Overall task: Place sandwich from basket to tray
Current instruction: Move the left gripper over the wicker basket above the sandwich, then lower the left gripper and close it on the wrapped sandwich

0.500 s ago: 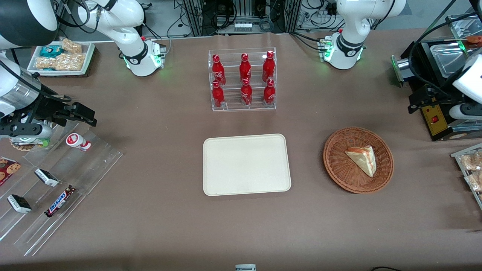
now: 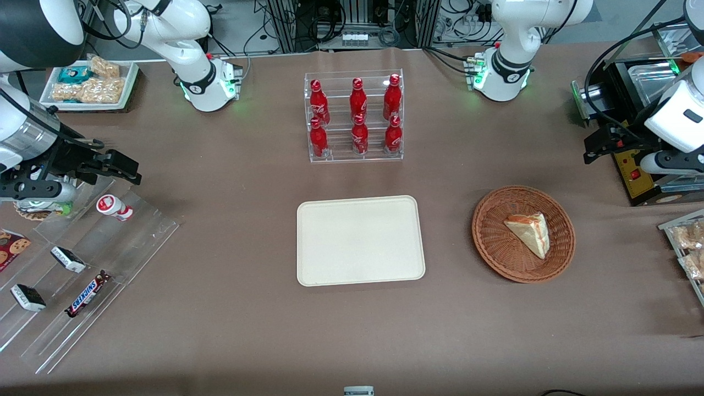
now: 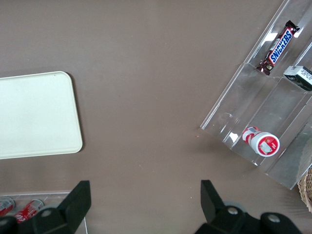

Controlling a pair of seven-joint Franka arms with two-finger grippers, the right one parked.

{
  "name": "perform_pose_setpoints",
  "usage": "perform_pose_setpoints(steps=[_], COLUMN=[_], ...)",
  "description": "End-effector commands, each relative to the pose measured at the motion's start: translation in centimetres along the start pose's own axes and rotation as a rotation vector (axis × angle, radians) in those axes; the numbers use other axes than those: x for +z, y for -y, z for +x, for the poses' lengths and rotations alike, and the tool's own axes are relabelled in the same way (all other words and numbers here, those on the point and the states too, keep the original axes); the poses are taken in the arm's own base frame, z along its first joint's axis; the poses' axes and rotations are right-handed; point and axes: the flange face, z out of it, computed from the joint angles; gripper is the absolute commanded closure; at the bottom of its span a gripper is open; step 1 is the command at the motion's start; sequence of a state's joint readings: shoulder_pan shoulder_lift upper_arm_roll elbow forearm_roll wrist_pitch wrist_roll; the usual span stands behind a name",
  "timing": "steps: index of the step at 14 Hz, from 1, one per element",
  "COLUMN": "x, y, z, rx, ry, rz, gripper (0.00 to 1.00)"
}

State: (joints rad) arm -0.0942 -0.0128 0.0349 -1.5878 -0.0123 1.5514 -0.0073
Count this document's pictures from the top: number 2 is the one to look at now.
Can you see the small clear cracker bag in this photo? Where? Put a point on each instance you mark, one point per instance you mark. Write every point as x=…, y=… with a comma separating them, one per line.
x=104, y=67

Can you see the clear acrylic bottle rack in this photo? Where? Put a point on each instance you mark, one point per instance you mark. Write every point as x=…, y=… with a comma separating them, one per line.
x=355, y=157

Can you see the small green white cup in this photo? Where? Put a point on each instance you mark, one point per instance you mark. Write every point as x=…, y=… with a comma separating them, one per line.
x=47, y=209

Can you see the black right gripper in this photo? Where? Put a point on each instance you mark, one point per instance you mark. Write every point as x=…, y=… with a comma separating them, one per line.
x=65, y=156

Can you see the red cookie pack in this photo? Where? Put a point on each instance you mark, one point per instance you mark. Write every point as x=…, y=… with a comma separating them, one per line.
x=12, y=248

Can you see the red cola bottle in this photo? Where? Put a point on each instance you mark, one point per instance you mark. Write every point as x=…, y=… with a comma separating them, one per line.
x=319, y=104
x=392, y=137
x=358, y=100
x=359, y=138
x=318, y=142
x=392, y=98

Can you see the white rectangular snack tray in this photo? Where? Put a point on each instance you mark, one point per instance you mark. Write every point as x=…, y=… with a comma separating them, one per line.
x=129, y=82

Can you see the Snickers chocolate bar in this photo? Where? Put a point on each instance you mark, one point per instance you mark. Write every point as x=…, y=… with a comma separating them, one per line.
x=87, y=295

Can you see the black machine with yellow panel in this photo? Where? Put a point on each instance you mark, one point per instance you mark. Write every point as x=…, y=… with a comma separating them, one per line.
x=632, y=176

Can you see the teal snack packet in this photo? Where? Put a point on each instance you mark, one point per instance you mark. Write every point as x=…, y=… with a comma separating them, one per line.
x=74, y=74

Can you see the triangle sandwich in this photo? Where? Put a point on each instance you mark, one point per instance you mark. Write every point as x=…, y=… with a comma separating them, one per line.
x=531, y=234

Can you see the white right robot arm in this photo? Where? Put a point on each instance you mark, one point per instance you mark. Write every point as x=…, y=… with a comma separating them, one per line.
x=192, y=52

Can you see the small red white yogurt bottle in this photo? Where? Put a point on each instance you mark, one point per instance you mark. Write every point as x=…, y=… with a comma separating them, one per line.
x=113, y=207

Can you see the large clear cracker bag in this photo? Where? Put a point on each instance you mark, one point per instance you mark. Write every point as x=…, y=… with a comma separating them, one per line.
x=96, y=91

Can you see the small grey white device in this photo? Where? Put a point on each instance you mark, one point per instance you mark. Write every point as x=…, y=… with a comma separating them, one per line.
x=358, y=391

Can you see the black white snack pack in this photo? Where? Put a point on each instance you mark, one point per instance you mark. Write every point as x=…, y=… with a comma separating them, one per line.
x=68, y=259
x=27, y=297

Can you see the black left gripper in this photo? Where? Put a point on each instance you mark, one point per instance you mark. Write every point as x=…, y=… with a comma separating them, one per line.
x=627, y=139

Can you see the aluminium equipment frame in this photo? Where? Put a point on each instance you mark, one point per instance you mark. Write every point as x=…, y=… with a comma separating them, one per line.
x=286, y=25

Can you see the white power strip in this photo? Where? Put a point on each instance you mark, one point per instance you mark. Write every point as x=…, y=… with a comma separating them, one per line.
x=355, y=39

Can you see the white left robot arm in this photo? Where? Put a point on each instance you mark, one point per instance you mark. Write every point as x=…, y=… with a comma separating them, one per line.
x=509, y=60

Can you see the clear acrylic stepped shelf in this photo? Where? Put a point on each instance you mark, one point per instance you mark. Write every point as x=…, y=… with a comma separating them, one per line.
x=110, y=247

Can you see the clear wrapped bread pack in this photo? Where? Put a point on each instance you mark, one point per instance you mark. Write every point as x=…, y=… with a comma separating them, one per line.
x=694, y=265
x=690, y=235

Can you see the brown wicker basket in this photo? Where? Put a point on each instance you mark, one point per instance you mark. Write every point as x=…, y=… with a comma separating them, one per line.
x=495, y=242

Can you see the cream plastic tray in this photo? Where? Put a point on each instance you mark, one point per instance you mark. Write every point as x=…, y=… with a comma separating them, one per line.
x=360, y=241

